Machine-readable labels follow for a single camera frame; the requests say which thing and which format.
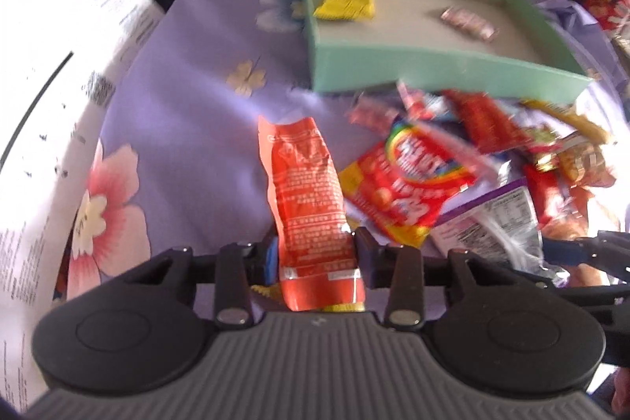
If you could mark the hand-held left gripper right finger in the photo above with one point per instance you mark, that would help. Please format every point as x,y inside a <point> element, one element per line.
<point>366,257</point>

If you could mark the red rainbow print snack packet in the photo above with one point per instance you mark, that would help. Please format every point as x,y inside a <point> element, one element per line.
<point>408,184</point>

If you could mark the pink silver candy wrapper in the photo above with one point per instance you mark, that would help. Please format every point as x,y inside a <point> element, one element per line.
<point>467,22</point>

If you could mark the red foil snack packet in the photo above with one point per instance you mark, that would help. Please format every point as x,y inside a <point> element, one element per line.
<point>487,120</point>

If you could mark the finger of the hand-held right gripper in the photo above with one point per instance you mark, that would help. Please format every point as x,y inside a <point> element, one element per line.
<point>566,251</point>
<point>615,297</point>

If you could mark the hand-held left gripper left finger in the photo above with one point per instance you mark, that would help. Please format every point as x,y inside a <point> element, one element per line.
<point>269,262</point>

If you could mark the mint green cardboard box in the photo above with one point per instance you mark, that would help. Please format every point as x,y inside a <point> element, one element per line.
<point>418,51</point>

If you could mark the purple and white snack packet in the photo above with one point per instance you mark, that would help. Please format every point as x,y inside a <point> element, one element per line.
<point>492,223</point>

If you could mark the white printed paper sheet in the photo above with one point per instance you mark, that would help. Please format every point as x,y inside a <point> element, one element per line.
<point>59,80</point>

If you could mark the red snack bar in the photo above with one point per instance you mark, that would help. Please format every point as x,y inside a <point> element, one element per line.
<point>544,196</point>

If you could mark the orange-red snack packet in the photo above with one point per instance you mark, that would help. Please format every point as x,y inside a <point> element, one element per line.
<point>305,193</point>

